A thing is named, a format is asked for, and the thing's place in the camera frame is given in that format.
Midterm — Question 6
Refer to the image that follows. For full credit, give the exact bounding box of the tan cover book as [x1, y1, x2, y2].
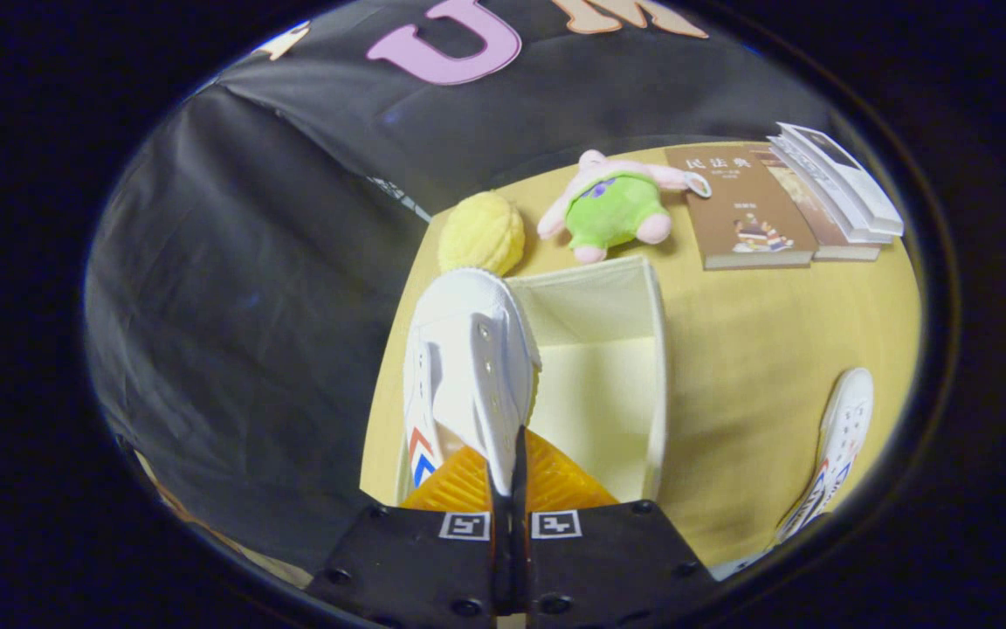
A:
[752, 147, 882, 262]

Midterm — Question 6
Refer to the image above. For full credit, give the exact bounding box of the yellow plush ball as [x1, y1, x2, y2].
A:
[438, 190, 526, 278]

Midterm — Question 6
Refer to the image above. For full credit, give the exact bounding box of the green and pink plush toy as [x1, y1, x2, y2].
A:
[538, 149, 713, 265]

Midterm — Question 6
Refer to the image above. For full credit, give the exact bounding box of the beige fabric storage box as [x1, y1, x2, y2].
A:
[394, 255, 670, 506]

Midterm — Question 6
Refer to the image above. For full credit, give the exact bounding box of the white canvas shoe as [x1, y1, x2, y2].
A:
[774, 368, 875, 544]
[396, 268, 543, 506]

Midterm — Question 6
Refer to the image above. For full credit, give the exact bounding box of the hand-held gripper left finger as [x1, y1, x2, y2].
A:
[307, 446, 513, 629]

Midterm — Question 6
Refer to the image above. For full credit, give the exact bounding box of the black backdrop cloth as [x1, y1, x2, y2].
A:
[84, 0, 836, 573]

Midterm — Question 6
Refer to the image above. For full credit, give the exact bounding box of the brown cover book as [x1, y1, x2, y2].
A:
[665, 144, 818, 271]

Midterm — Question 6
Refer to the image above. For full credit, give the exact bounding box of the plain white book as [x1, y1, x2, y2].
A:
[767, 137, 893, 245]

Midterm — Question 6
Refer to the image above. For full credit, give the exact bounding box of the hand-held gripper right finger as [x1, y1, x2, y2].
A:
[512, 426, 719, 629]

